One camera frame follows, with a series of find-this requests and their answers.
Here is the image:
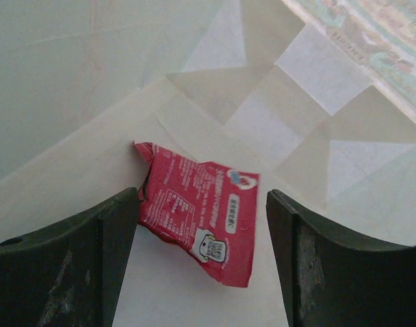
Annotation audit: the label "small red snack packet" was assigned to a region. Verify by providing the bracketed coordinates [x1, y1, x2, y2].
[131, 142, 259, 288]

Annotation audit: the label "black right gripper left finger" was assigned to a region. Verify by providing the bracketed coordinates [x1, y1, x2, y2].
[0, 187, 139, 326]

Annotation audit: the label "green white paper bag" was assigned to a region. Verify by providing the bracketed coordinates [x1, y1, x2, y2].
[0, 1, 416, 326]

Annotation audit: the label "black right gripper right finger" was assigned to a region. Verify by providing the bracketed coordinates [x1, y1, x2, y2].
[266, 189, 416, 326]

